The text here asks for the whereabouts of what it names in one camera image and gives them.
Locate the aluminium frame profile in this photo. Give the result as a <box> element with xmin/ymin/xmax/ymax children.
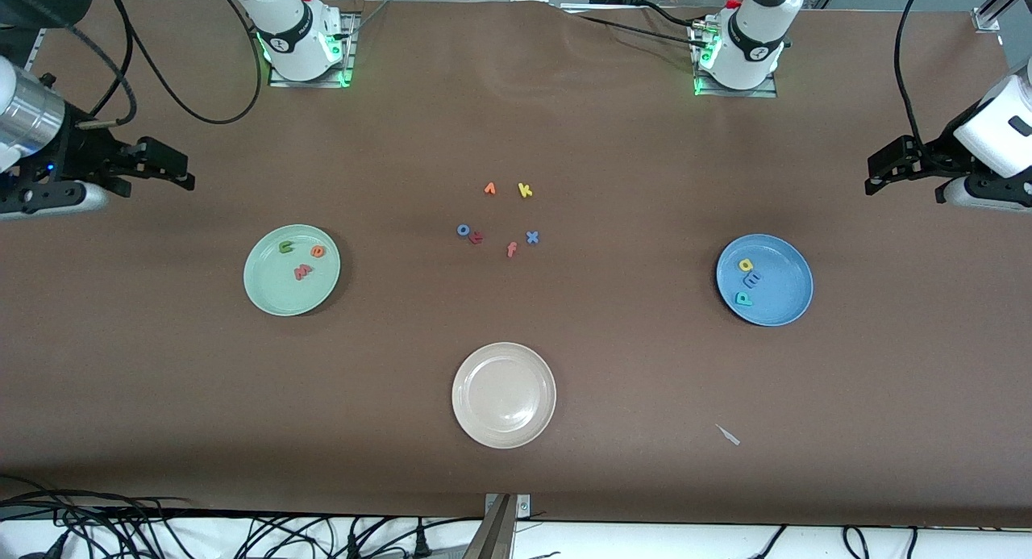
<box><xmin>973</xmin><ymin>0</ymin><xmax>1032</xmax><ymax>34</ymax></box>

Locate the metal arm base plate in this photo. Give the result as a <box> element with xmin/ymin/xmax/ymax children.
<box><xmin>692</xmin><ymin>23</ymin><xmax>780</xmax><ymax>99</ymax></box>
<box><xmin>268</xmin><ymin>10</ymin><xmax>356</xmax><ymax>89</ymax></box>

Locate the beige plate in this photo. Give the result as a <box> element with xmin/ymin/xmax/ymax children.
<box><xmin>451</xmin><ymin>342</ymin><xmax>557</xmax><ymax>449</ymax></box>

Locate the brown table cover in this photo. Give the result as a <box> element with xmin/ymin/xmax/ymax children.
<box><xmin>0</xmin><ymin>0</ymin><xmax>1032</xmax><ymax>529</ymax></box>

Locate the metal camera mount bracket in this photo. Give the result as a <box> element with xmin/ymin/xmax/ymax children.
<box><xmin>461</xmin><ymin>493</ymin><xmax>531</xmax><ymax>559</ymax></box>

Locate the black base cable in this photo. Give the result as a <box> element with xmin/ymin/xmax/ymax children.
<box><xmin>562</xmin><ymin>1</ymin><xmax>710</xmax><ymax>50</ymax></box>

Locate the green plate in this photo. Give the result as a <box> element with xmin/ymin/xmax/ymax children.
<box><xmin>243</xmin><ymin>224</ymin><xmax>341</xmax><ymax>317</ymax></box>

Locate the blue plate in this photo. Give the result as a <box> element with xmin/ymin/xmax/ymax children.
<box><xmin>716</xmin><ymin>234</ymin><xmax>814</xmax><ymax>327</ymax></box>

